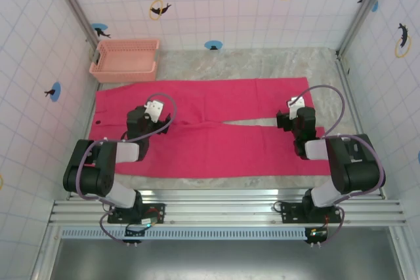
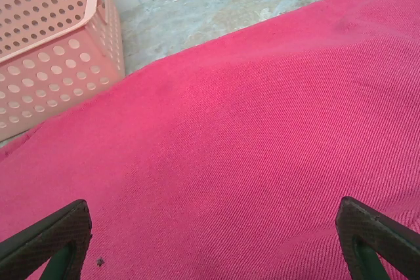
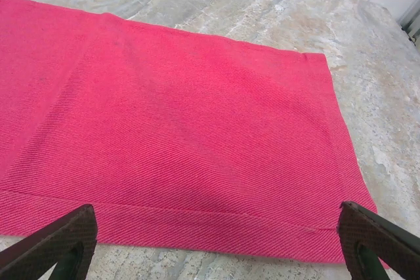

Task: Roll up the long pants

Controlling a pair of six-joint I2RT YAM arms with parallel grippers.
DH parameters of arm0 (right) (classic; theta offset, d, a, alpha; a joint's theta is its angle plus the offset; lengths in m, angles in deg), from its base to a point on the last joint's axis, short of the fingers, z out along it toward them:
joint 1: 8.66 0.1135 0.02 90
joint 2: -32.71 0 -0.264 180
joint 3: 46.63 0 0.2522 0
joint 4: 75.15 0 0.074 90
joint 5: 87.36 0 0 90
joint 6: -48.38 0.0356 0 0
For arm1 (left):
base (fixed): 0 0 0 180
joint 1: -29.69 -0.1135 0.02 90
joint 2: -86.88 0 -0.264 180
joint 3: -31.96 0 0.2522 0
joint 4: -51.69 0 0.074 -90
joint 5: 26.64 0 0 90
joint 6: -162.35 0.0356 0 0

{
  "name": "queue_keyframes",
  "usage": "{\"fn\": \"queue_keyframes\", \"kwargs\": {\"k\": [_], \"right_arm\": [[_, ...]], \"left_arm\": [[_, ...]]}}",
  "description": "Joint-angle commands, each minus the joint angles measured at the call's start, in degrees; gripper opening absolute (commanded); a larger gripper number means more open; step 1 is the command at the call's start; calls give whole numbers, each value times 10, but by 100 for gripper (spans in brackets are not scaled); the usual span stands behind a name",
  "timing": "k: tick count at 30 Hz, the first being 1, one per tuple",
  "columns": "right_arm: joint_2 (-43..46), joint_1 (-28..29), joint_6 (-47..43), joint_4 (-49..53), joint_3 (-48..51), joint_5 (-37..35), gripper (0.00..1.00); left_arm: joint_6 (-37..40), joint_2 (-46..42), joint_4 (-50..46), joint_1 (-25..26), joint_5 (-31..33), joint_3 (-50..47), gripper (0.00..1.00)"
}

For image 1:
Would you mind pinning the pink long pants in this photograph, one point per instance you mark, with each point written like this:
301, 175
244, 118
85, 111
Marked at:
213, 149

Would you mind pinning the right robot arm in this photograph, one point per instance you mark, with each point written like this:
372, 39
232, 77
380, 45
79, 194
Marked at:
354, 168

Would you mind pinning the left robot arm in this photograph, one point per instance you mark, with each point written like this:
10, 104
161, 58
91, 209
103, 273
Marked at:
88, 172

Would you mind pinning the salmon plastic basket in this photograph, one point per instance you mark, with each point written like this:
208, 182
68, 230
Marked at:
124, 63

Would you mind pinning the blue oval fish sticker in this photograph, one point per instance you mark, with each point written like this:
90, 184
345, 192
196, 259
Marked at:
54, 91

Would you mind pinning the small circuit board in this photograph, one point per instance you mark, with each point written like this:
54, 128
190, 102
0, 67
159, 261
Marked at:
147, 221
317, 233

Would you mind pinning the blue oval shark sticker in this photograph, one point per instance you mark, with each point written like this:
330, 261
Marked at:
100, 30

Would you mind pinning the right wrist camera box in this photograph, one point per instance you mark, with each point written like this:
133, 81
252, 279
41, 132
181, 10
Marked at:
294, 103

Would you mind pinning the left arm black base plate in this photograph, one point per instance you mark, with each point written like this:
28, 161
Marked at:
160, 208

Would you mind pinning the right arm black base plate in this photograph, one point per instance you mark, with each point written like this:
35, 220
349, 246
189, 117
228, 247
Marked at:
288, 211

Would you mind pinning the aluminium rail beam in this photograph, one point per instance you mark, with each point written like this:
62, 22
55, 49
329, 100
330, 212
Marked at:
213, 208

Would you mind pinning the aluminium frame post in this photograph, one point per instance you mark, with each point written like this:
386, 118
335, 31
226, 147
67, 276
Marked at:
73, 1
44, 255
405, 255
356, 27

